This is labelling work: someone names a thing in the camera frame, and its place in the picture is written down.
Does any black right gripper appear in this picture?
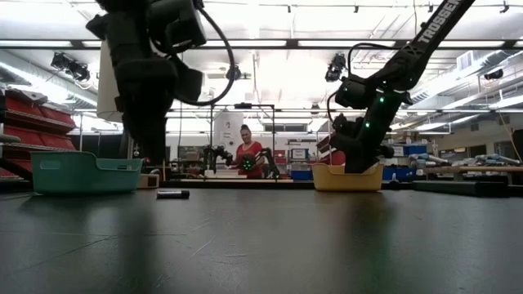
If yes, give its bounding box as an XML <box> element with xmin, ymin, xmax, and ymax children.
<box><xmin>329</xmin><ymin>112</ymin><xmax>396</xmax><ymax>175</ymax></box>

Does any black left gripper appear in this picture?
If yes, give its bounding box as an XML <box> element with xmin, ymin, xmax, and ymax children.
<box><xmin>112</xmin><ymin>55</ymin><xmax>204</xmax><ymax>167</ymax></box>

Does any yellow plastic bin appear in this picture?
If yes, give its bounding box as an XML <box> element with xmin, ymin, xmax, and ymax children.
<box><xmin>311</xmin><ymin>163</ymin><xmax>385</xmax><ymax>193</ymax></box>

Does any blue bin shelf row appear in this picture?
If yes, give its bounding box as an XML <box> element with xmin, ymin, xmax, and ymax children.
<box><xmin>391</xmin><ymin>143</ymin><xmax>429</xmax><ymax>158</ymax></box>

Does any grey rolled material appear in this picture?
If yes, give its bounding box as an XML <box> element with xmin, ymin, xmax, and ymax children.
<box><xmin>475</xmin><ymin>153</ymin><xmax>522</xmax><ymax>167</ymax></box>
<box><xmin>408</xmin><ymin>153</ymin><xmax>449</xmax><ymax>167</ymax></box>

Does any white cylindrical tank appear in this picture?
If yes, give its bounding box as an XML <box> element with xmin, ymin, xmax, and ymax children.
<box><xmin>212</xmin><ymin>110</ymin><xmax>245</xmax><ymax>146</ymax></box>

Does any teal plastic bin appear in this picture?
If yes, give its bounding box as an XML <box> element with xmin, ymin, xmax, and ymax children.
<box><xmin>29</xmin><ymin>150</ymin><xmax>144</xmax><ymax>194</ymax></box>

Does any white shade wooden base lamp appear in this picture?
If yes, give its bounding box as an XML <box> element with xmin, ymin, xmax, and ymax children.
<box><xmin>96</xmin><ymin>38</ymin><xmax>171</xmax><ymax>189</ymax></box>

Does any person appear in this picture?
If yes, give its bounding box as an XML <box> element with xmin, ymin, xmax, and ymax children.
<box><xmin>229</xmin><ymin>124</ymin><xmax>266</xmax><ymax>180</ymax></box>

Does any red storage bin rack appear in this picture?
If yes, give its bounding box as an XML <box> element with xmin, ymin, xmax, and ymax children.
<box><xmin>0</xmin><ymin>87</ymin><xmax>78</xmax><ymax>180</ymax></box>

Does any wooden workbench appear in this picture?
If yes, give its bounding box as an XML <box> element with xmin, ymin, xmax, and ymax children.
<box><xmin>424</xmin><ymin>165</ymin><xmax>523</xmax><ymax>175</ymax></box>

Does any white ceiling vent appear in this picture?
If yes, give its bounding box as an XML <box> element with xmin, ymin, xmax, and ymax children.
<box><xmin>456</xmin><ymin>51</ymin><xmax>475</xmax><ymax>73</ymax></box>

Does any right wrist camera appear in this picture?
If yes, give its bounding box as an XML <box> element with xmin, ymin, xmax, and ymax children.
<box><xmin>333</xmin><ymin>75</ymin><xmax>375</xmax><ymax>110</ymax></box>

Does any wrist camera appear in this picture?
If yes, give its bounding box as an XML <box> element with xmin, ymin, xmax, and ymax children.
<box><xmin>147</xmin><ymin>0</ymin><xmax>208</xmax><ymax>53</ymax></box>
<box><xmin>333</xmin><ymin>75</ymin><xmax>375</xmax><ymax>110</ymax></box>

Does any black metal frame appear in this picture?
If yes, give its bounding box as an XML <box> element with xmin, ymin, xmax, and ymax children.
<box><xmin>209</xmin><ymin>103</ymin><xmax>276</xmax><ymax>180</ymax></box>

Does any black ceiling camera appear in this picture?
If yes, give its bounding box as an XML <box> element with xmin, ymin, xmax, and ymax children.
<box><xmin>50</xmin><ymin>51</ymin><xmax>92</xmax><ymax>82</ymax></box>
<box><xmin>324</xmin><ymin>52</ymin><xmax>348</xmax><ymax>83</ymax></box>
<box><xmin>225</xmin><ymin>64</ymin><xmax>243</xmax><ymax>82</ymax></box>

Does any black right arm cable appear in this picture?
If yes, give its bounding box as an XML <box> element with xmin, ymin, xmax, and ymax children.
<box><xmin>325</xmin><ymin>42</ymin><xmax>400</xmax><ymax>126</ymax></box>

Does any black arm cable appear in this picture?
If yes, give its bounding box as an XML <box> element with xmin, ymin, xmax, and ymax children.
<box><xmin>173</xmin><ymin>0</ymin><xmax>238</xmax><ymax>108</ymax></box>
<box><xmin>325</xmin><ymin>42</ymin><xmax>400</xmax><ymax>126</ymax></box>

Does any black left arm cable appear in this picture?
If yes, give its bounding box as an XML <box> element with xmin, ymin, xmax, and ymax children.
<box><xmin>173</xmin><ymin>0</ymin><xmax>238</xmax><ymax>108</ymax></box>

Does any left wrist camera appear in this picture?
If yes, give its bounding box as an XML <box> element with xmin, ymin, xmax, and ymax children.
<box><xmin>147</xmin><ymin>0</ymin><xmax>208</xmax><ymax>53</ymax></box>

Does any black ceiling light rail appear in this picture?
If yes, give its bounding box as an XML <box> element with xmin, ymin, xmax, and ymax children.
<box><xmin>0</xmin><ymin>38</ymin><xmax>523</xmax><ymax>51</ymax></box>

